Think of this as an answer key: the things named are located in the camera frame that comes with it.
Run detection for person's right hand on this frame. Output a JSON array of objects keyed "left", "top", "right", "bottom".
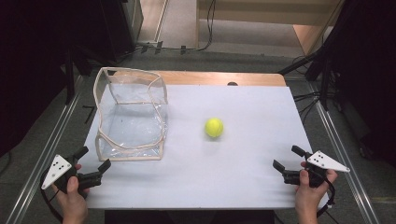
[{"left": 293, "top": 161, "right": 339, "bottom": 218}]

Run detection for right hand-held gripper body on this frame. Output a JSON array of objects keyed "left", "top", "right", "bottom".
[{"left": 282, "top": 150, "right": 351, "bottom": 189}]

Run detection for black floor cables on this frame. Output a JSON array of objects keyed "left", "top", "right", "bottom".
[{"left": 292, "top": 90, "right": 325, "bottom": 123}]

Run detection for dark cabinet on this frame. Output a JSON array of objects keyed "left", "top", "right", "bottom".
[{"left": 102, "top": 0, "right": 145, "bottom": 62}]

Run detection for yellow tennis ball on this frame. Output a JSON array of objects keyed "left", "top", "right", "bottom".
[{"left": 204, "top": 117, "right": 225, "bottom": 138}]

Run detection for white table sheet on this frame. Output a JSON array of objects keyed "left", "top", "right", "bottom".
[{"left": 83, "top": 84, "right": 330, "bottom": 210}]

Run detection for person's left hand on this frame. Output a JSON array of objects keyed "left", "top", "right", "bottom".
[{"left": 50, "top": 163, "right": 92, "bottom": 220}]

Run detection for black hanging cable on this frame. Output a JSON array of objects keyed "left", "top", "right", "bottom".
[{"left": 178, "top": 0, "right": 218, "bottom": 53}]

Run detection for black metal stand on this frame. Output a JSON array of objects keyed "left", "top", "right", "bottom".
[
  {"left": 277, "top": 46, "right": 332, "bottom": 112},
  {"left": 64, "top": 46, "right": 77, "bottom": 105}
]

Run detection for wooden platform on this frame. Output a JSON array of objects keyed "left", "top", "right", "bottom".
[{"left": 195, "top": 0, "right": 345, "bottom": 58}]

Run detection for clear plastic bag beige trim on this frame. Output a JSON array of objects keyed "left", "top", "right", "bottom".
[{"left": 92, "top": 66, "right": 170, "bottom": 162}]

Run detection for wooden table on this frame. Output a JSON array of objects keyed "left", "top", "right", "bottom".
[{"left": 150, "top": 70, "right": 288, "bottom": 88}]

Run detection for black curtain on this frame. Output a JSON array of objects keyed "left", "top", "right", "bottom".
[
  {"left": 306, "top": 0, "right": 396, "bottom": 167},
  {"left": 0, "top": 0, "right": 132, "bottom": 158}
]

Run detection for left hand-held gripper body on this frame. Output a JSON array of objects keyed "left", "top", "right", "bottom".
[{"left": 40, "top": 154, "right": 104, "bottom": 194}]

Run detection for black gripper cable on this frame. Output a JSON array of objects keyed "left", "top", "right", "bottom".
[
  {"left": 316, "top": 174, "right": 337, "bottom": 218},
  {"left": 39, "top": 169, "right": 64, "bottom": 224}
]

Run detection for metal floor rail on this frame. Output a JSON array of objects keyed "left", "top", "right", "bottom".
[
  {"left": 5, "top": 76, "right": 84, "bottom": 224},
  {"left": 306, "top": 83, "right": 381, "bottom": 224}
]

